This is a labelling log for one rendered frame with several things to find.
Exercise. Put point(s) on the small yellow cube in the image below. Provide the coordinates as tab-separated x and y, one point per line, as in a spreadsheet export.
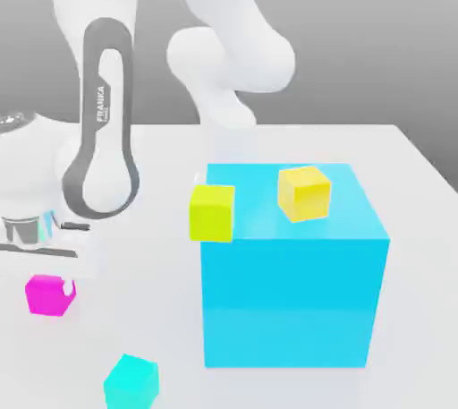
304	196

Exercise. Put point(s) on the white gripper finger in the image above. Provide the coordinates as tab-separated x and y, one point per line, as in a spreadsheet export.
68	288

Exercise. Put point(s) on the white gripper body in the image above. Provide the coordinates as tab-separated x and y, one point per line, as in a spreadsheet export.
43	265

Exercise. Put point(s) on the small turquoise cube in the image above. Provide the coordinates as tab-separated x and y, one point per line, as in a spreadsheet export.
130	384

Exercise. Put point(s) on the small magenta cube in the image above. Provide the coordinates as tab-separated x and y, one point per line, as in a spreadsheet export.
44	296

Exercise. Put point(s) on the small lime cube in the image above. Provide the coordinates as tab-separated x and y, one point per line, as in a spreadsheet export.
211	214

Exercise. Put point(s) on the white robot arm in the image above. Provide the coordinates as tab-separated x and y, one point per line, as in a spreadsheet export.
107	172

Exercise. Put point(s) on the large blue box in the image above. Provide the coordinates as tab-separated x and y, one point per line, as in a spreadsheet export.
293	291

